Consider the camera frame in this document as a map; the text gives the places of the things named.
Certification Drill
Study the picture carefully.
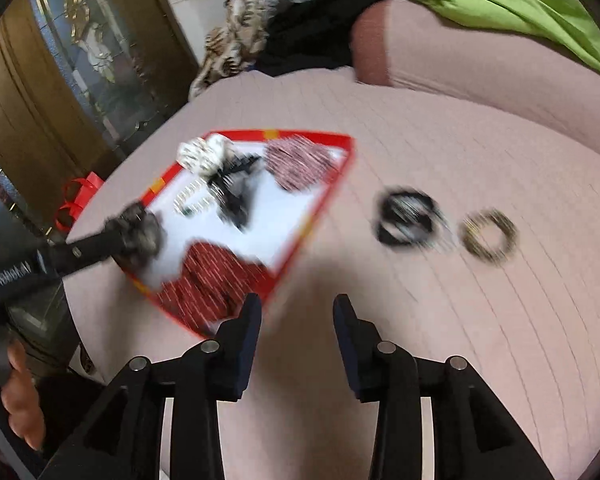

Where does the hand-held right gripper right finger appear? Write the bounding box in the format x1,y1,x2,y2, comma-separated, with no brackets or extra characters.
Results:
332,294,556,480

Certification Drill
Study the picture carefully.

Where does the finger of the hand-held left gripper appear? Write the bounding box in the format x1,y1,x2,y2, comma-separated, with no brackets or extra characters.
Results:
45,220,131,281

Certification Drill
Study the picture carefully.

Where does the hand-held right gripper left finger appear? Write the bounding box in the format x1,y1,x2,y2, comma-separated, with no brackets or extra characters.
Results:
37,292,263,480

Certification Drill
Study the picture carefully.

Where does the black dotted sheer scrunchie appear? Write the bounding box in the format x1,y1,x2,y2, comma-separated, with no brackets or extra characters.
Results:
105,202,166,271

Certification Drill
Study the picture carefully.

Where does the red polka dot scrunchie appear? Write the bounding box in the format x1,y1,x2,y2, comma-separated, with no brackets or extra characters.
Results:
155,241,271,333

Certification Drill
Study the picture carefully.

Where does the red box with white inside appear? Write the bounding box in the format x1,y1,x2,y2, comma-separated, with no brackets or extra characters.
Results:
112,130,356,338

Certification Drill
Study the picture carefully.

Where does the white cherry print scrunchie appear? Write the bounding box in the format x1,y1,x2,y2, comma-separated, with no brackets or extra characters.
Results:
176,135,241,178

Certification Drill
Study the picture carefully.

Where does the black hair claw clip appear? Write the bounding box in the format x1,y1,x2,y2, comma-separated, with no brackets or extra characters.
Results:
207,152,263,206

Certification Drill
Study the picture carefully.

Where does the red plaid scrunchie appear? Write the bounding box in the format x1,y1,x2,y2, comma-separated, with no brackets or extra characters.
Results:
262,136,338,192

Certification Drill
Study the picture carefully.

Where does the person's left hand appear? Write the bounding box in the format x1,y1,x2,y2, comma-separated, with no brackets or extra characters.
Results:
2,342,47,451

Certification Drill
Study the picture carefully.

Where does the red ribbon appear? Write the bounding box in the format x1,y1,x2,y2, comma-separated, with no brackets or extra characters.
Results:
54,171,106,233

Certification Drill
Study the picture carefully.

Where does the wooden door with glass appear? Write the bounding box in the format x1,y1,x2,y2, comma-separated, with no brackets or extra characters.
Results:
0,0,201,221

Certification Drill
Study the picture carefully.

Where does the leaf print cloth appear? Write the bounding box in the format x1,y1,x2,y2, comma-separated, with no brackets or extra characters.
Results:
187,0,271,101

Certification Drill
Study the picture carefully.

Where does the pink sofa bolster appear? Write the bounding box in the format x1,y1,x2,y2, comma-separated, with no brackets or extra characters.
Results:
350,0,600,126

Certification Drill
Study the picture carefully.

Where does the black cloth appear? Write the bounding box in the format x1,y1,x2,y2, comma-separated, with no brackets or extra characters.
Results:
255,0,406,78

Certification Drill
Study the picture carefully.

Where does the green cloth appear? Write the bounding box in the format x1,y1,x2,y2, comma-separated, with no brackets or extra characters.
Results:
397,0,600,78

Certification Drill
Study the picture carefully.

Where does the black ruffled hair tie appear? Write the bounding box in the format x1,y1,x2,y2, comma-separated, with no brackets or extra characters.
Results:
375,187,451,252

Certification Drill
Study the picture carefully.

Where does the gold beaded hair ring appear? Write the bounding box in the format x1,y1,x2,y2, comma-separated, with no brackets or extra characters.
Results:
457,209,521,262

